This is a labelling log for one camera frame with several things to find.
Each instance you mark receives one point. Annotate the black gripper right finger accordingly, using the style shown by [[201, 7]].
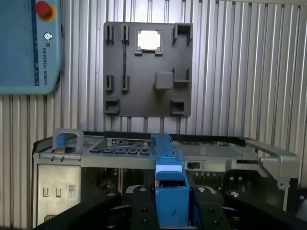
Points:
[[206, 210]]

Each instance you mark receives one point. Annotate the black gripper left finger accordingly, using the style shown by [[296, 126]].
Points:
[[141, 210]]

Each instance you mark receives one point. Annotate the black open PC case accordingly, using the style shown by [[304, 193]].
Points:
[[108, 160]]

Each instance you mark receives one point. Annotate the grey power supply unit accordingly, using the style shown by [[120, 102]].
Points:
[[57, 179]]

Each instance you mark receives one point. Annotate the blue release latch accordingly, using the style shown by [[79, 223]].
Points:
[[60, 143]]

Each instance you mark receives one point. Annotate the grey parts rack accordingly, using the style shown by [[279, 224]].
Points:
[[144, 95]]

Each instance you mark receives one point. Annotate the silver CPU chip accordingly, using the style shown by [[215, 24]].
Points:
[[148, 39]]

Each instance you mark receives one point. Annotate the blue grey teach pendant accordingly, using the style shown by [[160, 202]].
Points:
[[19, 48]]

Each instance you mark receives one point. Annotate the red emergency stop button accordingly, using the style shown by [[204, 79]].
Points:
[[43, 8]]

